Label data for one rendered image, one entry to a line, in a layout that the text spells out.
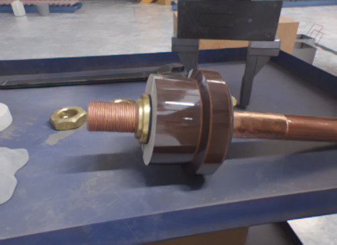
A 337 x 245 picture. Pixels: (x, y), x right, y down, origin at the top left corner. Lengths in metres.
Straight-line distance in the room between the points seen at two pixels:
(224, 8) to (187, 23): 0.05
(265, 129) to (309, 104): 0.20
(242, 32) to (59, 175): 0.29
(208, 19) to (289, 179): 0.22
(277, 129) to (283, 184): 0.06
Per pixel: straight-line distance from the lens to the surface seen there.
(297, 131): 0.31
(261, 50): 0.38
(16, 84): 0.55
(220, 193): 0.27
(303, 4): 9.03
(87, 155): 0.32
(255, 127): 0.28
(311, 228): 1.47
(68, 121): 0.37
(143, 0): 9.91
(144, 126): 0.23
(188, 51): 0.38
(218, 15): 0.36
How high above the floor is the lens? 1.07
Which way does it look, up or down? 31 degrees down
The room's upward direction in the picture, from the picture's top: 1 degrees counter-clockwise
